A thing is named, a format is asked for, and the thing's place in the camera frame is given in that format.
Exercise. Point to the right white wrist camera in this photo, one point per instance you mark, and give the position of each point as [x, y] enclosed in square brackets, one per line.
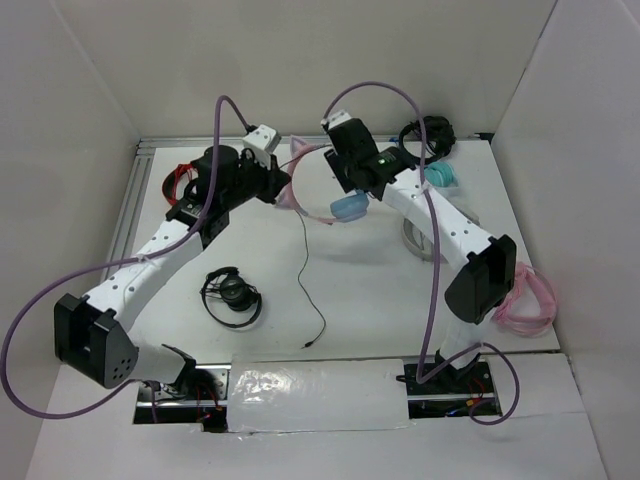
[335, 119]

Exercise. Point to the black headphones with blue cable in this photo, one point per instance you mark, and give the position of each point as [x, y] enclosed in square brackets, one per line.
[440, 139]

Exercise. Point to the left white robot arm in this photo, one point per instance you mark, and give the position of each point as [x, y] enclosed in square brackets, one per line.
[91, 332]

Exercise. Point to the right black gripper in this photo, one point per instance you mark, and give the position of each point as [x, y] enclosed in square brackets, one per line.
[337, 165]

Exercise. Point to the aluminium frame rail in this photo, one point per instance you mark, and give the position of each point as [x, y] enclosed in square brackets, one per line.
[480, 182]

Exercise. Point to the red black headphones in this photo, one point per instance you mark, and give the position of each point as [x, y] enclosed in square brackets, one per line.
[182, 178]

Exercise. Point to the white taped front panel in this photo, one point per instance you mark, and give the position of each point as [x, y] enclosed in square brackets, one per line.
[316, 396]

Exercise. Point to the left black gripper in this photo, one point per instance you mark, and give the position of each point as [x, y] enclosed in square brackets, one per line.
[273, 179]

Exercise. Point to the pink blue cat-ear headphones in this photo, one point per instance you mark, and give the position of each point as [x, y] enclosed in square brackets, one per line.
[314, 192]

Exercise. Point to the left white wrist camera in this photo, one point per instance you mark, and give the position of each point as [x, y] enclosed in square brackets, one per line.
[262, 142]

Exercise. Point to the grey white headphones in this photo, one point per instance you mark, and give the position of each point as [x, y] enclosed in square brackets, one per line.
[417, 244]

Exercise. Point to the teal white headphones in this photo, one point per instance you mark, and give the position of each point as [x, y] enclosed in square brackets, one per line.
[441, 174]

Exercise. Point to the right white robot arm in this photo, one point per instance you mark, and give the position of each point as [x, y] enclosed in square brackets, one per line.
[484, 265]

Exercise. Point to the small black headphones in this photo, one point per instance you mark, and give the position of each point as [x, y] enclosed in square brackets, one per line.
[227, 285]

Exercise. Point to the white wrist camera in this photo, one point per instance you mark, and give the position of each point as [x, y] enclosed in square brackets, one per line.
[335, 119]
[262, 142]

